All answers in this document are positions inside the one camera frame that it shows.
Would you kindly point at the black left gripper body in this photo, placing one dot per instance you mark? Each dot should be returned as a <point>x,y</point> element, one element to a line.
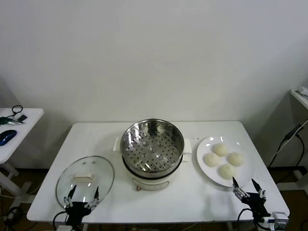
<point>77,211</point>

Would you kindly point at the small black device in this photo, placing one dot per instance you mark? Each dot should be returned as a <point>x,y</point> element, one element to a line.
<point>22,118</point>

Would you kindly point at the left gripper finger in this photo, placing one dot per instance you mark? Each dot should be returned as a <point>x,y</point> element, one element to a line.
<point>96,194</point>
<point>71,192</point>

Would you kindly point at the stainless steel steamer basket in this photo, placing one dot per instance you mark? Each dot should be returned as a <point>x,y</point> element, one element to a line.
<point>154,127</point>

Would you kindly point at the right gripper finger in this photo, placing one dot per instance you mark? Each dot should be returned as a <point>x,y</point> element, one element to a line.
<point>257,187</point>
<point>236,184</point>

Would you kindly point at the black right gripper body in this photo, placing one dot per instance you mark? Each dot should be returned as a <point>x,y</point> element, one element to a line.
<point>255,204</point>

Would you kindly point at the white round plate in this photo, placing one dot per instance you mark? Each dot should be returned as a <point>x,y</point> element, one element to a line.
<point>209,144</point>

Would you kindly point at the blue computer mouse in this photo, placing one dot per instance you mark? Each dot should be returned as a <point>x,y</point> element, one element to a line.
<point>7,136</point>

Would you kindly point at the white flat box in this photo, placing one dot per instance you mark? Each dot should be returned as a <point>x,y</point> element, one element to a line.
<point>302,90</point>

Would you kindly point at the white electric cooker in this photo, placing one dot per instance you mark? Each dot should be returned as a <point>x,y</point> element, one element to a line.
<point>149,184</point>

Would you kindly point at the black power adapter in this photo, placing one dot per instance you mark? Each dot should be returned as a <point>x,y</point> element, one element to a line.
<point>292,132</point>

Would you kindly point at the white steamed baozi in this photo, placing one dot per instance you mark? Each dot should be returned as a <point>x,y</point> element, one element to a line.
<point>236,158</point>
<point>227,171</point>
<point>220,149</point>
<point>211,159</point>

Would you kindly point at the white side table with mouse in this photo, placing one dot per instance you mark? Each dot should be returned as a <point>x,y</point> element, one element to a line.
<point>29,125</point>

